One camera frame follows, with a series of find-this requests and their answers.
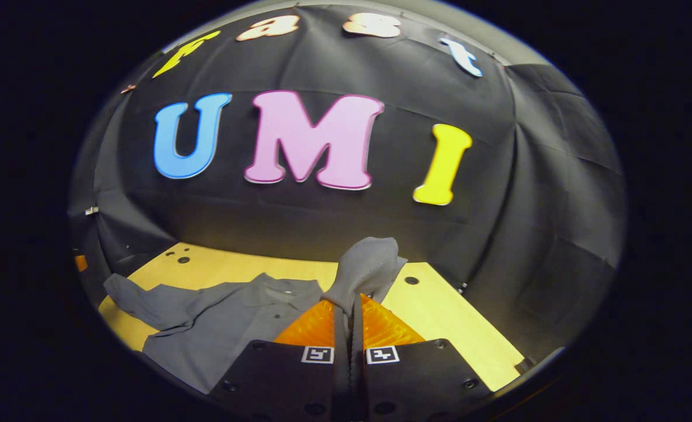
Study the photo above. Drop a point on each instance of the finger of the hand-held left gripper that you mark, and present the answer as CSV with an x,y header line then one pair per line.
x,y
81,263

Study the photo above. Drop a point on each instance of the silver metal clip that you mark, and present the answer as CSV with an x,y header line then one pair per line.
x,y
92,210

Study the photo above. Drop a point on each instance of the black backdrop cloth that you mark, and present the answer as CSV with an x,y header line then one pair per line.
x,y
322,223

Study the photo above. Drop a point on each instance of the grey button shirt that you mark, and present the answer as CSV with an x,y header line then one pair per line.
x,y
234,328

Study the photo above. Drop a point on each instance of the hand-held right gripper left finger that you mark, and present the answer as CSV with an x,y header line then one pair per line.
x,y
340,381

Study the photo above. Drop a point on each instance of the copper metal clip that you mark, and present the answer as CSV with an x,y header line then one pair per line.
x,y
128,89

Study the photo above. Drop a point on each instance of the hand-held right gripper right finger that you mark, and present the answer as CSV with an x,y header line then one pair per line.
x,y
358,387

